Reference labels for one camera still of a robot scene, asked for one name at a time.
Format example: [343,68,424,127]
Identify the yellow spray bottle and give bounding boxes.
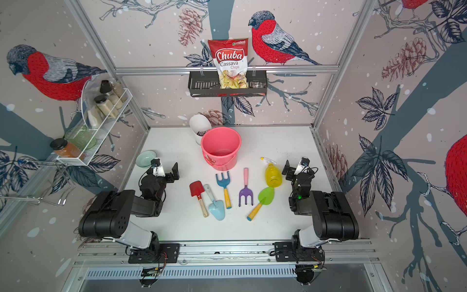
[260,157,282,188]

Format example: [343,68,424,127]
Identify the red toy shovel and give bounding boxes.
[189,181,209,218]

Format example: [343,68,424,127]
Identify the green toy spade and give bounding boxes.
[247,187,275,221]

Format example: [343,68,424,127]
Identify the purple toy fork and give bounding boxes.
[238,168,254,207]

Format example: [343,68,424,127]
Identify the blue toy rake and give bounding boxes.
[216,171,232,209]

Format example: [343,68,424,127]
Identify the light blue toy trowel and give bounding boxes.
[203,184,226,221]

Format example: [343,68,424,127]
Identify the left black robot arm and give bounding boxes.
[78,159,180,259]

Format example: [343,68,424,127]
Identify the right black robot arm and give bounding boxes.
[282,158,359,257]

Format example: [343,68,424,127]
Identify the light green bowl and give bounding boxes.
[136,150,158,168]

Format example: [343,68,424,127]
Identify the pink plastic bucket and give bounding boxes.
[201,127,242,172]

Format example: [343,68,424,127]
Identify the white slanted cup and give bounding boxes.
[189,114,212,146]

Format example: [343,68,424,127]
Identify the green glass bowl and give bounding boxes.
[64,125,97,151]

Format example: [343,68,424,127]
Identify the orange sauce jar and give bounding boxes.
[49,138,85,160]

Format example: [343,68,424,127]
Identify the black lid spice jar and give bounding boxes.
[94,95,119,119]
[100,80,125,109]

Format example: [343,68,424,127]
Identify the horizontal aluminium bar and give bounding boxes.
[114,64,340,77]

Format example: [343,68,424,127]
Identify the Chuba cassava chips bag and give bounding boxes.
[208,38,248,89]

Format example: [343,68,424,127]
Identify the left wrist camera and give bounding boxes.
[151,158,165,177]

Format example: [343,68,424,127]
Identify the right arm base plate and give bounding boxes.
[269,242,325,263]

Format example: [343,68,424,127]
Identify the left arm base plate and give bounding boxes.
[128,243,181,265]

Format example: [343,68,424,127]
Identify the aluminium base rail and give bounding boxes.
[71,239,381,268]

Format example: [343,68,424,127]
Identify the white wire wall shelf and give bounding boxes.
[58,73,133,166]

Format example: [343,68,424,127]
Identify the black wall basket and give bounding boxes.
[188,71,268,97]

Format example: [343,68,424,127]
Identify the chrome wire rack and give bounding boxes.
[1,159,76,206]

